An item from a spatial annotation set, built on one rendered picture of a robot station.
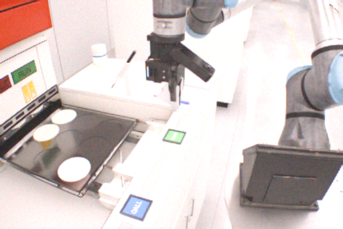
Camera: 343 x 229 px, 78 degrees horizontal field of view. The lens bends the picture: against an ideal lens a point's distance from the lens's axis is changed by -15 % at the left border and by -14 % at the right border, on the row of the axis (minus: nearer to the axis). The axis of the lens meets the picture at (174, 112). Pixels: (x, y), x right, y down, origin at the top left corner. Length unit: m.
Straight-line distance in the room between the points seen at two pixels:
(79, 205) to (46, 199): 0.11
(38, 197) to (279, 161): 0.70
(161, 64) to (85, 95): 0.51
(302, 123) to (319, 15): 0.28
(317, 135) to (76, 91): 0.87
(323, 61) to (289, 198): 0.38
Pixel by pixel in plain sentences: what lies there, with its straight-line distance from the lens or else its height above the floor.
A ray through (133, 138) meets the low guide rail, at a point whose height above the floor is 0.84.
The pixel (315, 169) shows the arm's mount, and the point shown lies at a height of 0.99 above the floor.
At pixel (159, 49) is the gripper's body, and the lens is 0.60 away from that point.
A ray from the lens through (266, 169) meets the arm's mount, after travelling 0.64.
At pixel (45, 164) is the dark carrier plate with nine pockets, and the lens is 0.82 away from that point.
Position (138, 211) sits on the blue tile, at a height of 0.96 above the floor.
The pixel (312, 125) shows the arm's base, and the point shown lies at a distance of 0.68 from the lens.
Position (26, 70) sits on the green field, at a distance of 0.98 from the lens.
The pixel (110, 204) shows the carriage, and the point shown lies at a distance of 0.68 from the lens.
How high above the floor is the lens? 1.42
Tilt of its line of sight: 33 degrees down
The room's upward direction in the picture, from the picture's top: straight up
